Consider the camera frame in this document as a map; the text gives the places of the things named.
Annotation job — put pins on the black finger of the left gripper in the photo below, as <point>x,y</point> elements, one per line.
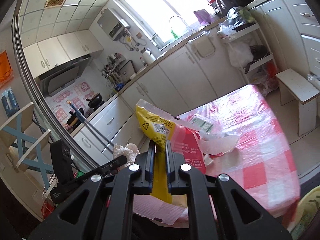
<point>112,167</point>

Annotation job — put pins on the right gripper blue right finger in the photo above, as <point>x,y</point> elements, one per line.
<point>170,165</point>

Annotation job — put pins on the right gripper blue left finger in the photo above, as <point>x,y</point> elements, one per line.
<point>149,167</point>

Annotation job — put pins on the yellow snack wrapper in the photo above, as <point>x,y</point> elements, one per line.
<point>158,126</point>

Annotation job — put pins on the kitchen faucet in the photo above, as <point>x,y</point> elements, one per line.
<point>179,25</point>

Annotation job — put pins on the red pink plastic package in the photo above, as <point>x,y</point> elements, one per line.
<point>185,140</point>

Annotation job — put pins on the clear plastic bottle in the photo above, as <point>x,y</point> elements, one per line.
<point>213,140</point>

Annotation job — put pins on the blue white folding chair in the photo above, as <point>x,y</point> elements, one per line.
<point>29,149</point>

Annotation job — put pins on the black wok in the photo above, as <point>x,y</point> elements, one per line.
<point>95,101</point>

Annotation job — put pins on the range hood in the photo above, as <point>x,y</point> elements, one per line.
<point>59,77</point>

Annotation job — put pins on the pink checkered tablecloth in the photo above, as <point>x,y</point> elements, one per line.
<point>262,162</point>

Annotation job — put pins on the white thermos kettle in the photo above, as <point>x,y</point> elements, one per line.
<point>147,55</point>

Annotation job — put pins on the green dish soap bottle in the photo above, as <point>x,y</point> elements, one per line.
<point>174,34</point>

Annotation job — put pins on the white plastic bag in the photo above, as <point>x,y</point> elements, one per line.
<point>239,53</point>

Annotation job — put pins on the white water heater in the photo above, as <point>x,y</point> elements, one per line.
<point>113,24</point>

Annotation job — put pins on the yellow plastic basin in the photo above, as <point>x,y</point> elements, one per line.
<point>306,222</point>

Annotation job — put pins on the white step stool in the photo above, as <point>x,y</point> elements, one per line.
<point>293,86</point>

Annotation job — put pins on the purple cloth on counter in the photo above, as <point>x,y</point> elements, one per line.
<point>203,16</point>

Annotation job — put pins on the black bag on shelf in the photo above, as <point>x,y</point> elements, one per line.
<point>238,16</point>

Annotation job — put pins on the white wire shelf rack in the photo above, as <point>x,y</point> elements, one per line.
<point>263,67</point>

